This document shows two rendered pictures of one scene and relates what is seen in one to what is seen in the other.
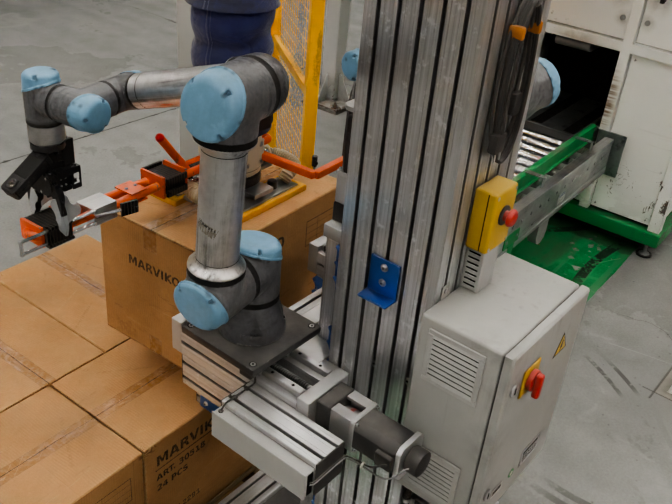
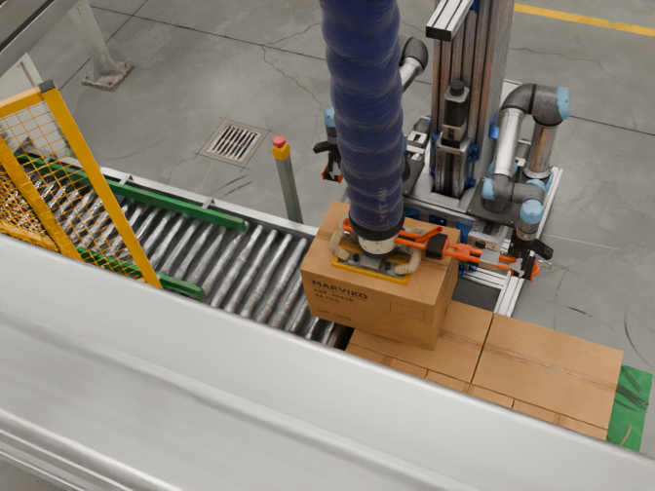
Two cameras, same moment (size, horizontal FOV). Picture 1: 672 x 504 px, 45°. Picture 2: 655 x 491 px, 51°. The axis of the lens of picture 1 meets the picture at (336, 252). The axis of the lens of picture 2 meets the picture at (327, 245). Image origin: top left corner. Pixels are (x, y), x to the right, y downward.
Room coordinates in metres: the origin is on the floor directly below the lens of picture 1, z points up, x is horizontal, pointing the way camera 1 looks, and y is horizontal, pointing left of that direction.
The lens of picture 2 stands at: (2.37, 2.02, 3.45)
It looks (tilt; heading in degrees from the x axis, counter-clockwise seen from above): 53 degrees down; 266
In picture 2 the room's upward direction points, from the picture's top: 9 degrees counter-clockwise
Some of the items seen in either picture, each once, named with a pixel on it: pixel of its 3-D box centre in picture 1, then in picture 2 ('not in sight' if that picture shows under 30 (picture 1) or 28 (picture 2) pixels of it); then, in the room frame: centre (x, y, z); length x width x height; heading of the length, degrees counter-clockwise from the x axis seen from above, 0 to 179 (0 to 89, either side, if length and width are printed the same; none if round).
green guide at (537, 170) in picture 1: (531, 182); (126, 185); (3.28, -0.84, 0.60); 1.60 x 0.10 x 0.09; 146
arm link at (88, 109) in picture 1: (85, 107); (528, 195); (1.52, 0.53, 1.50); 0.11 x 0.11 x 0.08; 62
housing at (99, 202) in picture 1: (97, 209); (488, 259); (1.65, 0.57, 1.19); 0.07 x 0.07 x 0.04; 57
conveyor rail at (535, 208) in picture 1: (502, 235); (188, 204); (2.95, -0.68, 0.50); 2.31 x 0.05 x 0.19; 146
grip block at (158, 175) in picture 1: (164, 178); (436, 245); (1.83, 0.45, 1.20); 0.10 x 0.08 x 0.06; 57
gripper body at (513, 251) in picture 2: (53, 165); (521, 243); (1.56, 0.62, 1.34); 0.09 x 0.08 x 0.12; 147
